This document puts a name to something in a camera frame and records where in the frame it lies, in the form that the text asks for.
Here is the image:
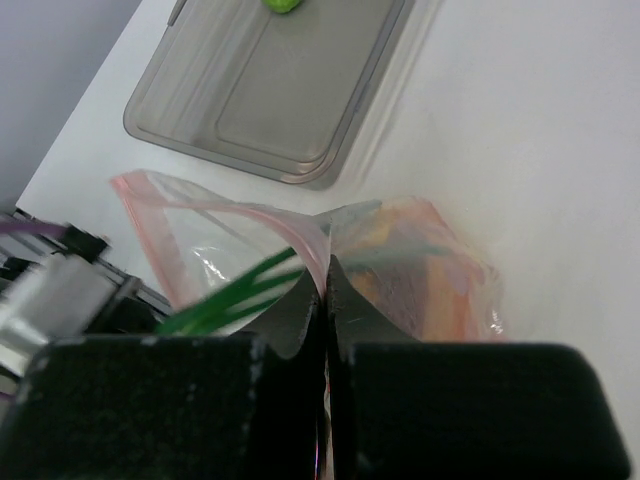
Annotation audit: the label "clear zip top bag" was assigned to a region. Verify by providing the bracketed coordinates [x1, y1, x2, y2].
[111, 170, 504, 342]

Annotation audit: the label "green lime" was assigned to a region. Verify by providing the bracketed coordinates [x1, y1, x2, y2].
[263, 0, 302, 14]

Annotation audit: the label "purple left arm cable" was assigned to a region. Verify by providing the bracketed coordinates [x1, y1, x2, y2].
[0, 222, 69, 237]

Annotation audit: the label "clear plastic food bin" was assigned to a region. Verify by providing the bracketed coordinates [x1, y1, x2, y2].
[123, 1, 438, 190]

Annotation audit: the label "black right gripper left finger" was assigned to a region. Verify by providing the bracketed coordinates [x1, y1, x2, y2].
[1, 275, 323, 479]

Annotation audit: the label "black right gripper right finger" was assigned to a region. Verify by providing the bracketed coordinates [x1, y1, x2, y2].
[326, 260, 632, 479]

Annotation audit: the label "green onion stalks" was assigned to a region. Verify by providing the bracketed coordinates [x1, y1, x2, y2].
[155, 247, 306, 336]

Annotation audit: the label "aluminium table edge rail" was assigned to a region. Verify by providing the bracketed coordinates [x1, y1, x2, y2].
[1, 233, 171, 318]

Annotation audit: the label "red yellow mango slice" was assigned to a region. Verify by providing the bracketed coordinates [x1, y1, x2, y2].
[341, 202, 491, 342]

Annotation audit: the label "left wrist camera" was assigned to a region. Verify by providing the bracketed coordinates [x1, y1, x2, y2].
[1, 220, 130, 378]

